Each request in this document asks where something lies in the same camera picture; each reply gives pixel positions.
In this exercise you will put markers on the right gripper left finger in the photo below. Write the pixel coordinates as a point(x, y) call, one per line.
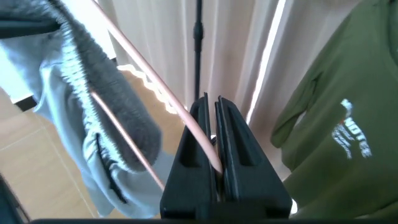
point(186, 186)

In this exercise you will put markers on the green long-sleeved shirt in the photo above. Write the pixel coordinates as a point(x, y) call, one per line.
point(357, 62)

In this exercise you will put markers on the pink clothes hanger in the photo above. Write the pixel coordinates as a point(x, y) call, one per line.
point(200, 138)

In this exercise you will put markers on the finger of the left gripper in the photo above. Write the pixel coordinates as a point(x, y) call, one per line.
point(25, 28)

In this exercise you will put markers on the pale grey shorts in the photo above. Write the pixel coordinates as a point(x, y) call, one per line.
point(62, 102)

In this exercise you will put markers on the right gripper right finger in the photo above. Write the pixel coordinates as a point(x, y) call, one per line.
point(255, 186)

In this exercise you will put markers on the black clothes rack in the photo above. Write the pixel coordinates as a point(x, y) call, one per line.
point(198, 34)

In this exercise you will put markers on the beige curtain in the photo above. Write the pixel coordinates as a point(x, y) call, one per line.
point(233, 46)

